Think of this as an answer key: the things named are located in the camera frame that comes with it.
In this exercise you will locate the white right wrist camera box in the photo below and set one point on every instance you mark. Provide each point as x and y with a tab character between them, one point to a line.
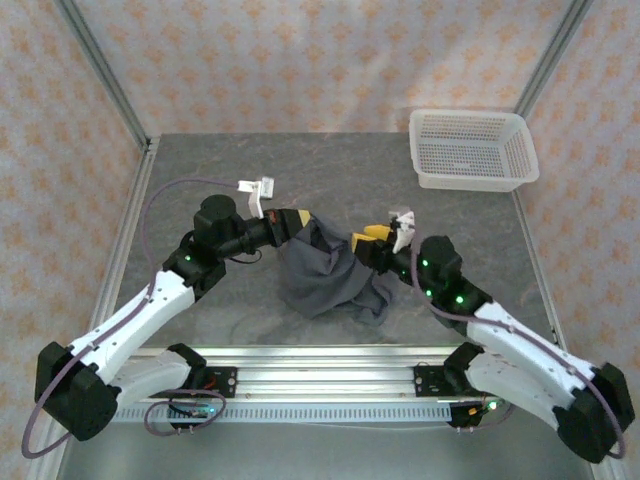
404	222

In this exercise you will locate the small circuit board green light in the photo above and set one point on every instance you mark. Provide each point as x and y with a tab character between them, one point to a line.
492	405
200	411

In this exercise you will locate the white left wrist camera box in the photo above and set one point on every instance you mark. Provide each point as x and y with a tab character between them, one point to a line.
256	200

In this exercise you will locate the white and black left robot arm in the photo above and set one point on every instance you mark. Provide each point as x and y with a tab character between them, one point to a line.
130	320

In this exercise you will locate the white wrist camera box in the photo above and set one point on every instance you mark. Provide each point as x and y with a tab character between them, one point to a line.
256	200
404	222

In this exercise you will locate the grey t-shirt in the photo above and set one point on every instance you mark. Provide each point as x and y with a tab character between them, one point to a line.
320	270

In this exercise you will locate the white perforated plastic basket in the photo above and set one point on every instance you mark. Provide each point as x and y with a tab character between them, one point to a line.
465	150

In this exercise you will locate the aluminium mounting rail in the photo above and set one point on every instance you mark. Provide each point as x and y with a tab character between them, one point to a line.
325	380

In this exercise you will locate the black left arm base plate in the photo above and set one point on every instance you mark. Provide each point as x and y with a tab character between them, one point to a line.
225	382

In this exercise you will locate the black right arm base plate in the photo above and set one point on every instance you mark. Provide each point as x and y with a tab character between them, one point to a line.
430	382

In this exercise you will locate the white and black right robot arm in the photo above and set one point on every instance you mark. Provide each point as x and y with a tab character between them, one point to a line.
525	360

